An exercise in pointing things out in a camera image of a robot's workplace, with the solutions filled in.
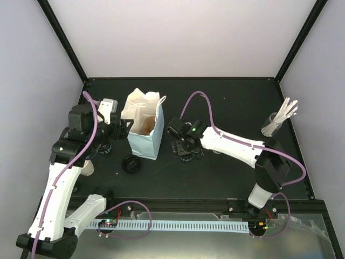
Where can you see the right black frame post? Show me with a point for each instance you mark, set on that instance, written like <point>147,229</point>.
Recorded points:
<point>301,37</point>

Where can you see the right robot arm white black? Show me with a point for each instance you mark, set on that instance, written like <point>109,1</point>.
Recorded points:
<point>270,168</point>

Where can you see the black frame post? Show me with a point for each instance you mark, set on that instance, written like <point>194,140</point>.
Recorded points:
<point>301,37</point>
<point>58,30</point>

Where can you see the brown cardboard cup carrier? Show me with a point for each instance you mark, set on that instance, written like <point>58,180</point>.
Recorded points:
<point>148,125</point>

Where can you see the right circuit board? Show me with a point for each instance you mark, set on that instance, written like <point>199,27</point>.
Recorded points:
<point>262,225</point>

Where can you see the clear glass straw holder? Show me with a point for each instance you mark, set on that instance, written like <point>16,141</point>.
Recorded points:
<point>271,126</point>

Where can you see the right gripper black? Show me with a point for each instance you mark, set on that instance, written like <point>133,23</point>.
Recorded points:
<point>178,149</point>

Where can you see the black coffee cup lid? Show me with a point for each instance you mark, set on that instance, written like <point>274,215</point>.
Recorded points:
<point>131,164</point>

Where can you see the light blue paper bag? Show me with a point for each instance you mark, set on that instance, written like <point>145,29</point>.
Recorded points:
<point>146,111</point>

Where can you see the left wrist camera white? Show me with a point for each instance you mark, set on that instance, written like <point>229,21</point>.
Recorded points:
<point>106,108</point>

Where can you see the left black frame post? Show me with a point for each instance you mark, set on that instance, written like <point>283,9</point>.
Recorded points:
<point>58,30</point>

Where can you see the circuit board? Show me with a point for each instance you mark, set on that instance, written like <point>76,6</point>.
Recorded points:
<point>108,223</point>
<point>262,225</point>

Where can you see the left circuit board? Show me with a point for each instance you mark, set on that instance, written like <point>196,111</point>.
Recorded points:
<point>108,223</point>

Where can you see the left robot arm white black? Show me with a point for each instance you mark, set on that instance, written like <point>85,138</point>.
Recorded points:
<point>89,131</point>

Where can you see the black paper coffee cup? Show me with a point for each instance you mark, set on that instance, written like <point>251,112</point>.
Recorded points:
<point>192,156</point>
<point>105,149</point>

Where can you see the light blue slotted cable duct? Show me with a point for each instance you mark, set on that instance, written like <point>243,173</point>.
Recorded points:
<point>173,225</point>

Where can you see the black aluminium frame rail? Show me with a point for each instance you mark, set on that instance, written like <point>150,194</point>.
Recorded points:
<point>236,208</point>

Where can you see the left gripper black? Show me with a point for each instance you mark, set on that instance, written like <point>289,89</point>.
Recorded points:
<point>123,132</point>

